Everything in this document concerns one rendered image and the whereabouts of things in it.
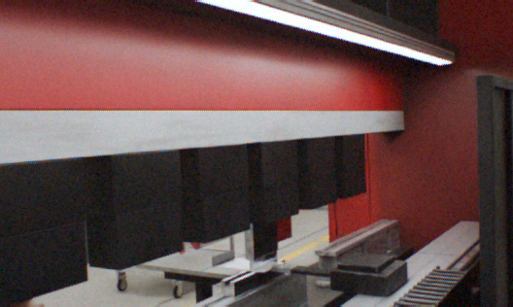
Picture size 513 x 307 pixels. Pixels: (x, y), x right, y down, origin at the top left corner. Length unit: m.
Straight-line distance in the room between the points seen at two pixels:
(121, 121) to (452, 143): 1.29
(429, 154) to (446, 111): 0.15
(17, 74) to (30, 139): 0.08
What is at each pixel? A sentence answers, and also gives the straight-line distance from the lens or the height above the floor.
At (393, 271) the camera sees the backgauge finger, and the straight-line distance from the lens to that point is 1.09.
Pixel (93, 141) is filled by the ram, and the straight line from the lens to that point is 0.81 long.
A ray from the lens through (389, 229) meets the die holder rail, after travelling 1.87.
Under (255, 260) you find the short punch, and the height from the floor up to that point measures 1.02.
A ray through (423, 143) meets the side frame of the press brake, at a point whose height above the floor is 1.22.
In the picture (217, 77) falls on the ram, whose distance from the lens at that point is 1.03.
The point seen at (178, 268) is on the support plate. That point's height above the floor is 1.00.
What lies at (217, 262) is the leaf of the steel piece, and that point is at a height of 1.01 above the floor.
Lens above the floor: 1.29
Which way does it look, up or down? 3 degrees down
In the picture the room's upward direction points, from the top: 3 degrees counter-clockwise
